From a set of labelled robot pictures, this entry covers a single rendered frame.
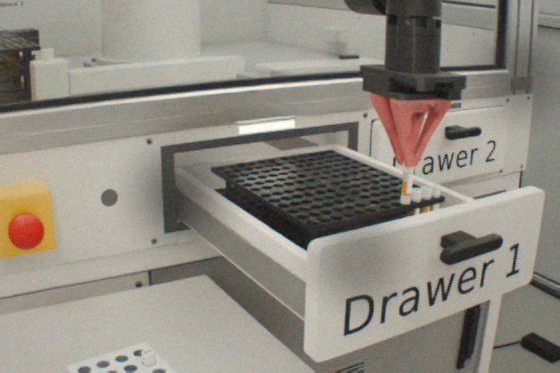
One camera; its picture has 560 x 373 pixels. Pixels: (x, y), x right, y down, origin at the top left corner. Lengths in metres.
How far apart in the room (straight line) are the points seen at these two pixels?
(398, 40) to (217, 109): 0.28
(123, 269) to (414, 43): 0.45
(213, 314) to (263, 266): 0.14
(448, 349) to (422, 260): 0.72
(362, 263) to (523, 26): 0.71
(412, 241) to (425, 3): 0.23
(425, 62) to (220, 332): 0.36
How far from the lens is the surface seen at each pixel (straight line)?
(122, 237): 0.82
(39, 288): 0.82
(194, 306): 0.78
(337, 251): 0.53
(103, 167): 0.78
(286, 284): 0.61
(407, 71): 0.65
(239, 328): 0.73
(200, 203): 0.76
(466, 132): 1.02
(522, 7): 1.17
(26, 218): 0.70
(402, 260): 0.58
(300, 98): 0.88
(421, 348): 1.24
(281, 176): 0.78
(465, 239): 0.59
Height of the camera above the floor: 1.13
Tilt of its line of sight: 17 degrees down
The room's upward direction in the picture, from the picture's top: 1 degrees clockwise
